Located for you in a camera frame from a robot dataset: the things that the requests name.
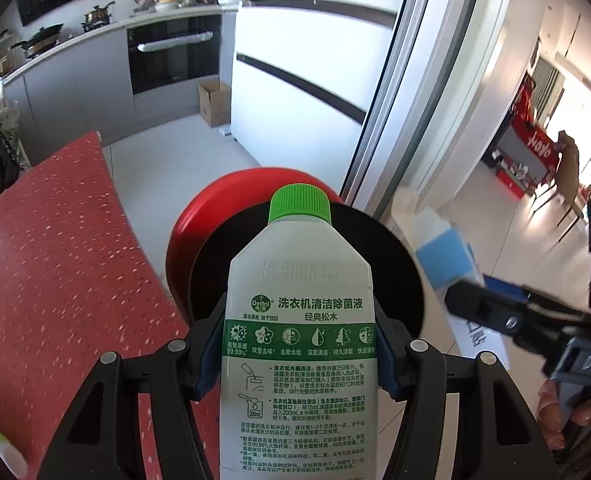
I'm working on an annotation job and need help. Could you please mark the wooden chair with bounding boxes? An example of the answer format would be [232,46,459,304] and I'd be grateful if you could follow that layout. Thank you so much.
[530,130,589,241]

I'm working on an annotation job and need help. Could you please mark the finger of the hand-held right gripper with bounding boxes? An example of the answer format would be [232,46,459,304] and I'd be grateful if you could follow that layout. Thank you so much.
[483,274,591,320]
[444,281,576,357]

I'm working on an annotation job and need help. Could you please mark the white bottle with green cap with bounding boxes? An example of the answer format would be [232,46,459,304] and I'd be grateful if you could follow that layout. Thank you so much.
[218,185,379,480]

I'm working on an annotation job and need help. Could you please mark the black wok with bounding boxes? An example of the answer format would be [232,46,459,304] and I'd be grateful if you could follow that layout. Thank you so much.
[10,24,65,56]

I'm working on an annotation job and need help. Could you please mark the white refrigerator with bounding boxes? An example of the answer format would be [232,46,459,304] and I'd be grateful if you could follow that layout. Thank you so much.
[230,0,426,196]

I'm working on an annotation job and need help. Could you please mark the red round stool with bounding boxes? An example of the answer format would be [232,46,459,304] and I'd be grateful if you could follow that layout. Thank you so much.
[166,169,339,333]

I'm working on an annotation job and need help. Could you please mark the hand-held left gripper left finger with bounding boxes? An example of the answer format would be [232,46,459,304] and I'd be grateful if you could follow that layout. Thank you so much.
[36,292,226,480]

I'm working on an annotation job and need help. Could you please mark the white and blue box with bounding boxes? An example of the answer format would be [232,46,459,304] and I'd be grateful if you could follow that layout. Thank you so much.
[393,187,509,363]

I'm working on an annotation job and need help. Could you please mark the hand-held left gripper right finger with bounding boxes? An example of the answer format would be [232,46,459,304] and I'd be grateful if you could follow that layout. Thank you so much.
[373,305,559,480]

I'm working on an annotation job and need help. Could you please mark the red banner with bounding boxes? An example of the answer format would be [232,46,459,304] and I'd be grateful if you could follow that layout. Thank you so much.
[495,72,566,196]

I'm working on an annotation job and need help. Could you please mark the dark cooking pot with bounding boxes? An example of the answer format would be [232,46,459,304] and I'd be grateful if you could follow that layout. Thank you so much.
[82,2,116,31]

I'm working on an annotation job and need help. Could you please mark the person's right hand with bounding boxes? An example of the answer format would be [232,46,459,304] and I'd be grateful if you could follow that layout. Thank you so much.
[538,379,591,438]

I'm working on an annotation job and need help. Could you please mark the black built-in oven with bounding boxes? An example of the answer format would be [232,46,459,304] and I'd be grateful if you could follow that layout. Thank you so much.
[126,14,222,96]

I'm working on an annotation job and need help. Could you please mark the black trash bin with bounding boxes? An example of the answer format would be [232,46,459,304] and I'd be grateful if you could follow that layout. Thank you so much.
[190,199,426,341]

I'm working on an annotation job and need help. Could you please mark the cardboard box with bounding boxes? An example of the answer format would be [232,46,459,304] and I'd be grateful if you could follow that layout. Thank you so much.
[198,80,232,127]

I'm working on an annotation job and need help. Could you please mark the grey lower cabinets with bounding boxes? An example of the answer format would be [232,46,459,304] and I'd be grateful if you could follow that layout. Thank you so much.
[3,25,136,166]

